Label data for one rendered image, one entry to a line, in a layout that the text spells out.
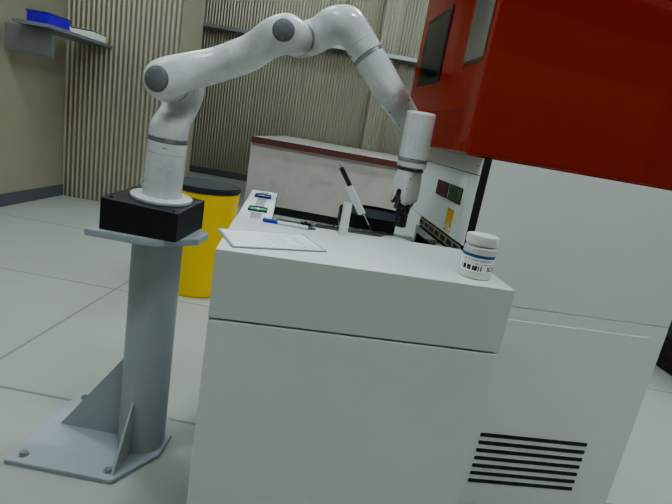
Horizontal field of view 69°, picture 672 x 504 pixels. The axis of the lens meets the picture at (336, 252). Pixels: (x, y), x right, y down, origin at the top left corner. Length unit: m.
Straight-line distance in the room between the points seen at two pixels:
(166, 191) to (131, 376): 0.64
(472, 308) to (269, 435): 0.52
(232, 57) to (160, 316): 0.85
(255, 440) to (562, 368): 0.96
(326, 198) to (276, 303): 5.46
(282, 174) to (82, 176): 2.33
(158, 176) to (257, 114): 7.80
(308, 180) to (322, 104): 2.99
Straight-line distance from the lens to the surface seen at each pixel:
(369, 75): 1.42
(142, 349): 1.77
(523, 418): 1.71
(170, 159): 1.60
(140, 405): 1.87
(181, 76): 1.53
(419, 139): 1.41
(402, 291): 1.02
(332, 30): 1.46
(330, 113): 9.16
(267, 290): 0.99
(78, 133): 6.15
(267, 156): 6.49
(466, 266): 1.10
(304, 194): 6.45
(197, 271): 3.30
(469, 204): 1.40
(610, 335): 1.70
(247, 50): 1.49
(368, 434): 1.16
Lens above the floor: 1.23
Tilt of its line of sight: 14 degrees down
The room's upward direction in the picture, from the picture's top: 10 degrees clockwise
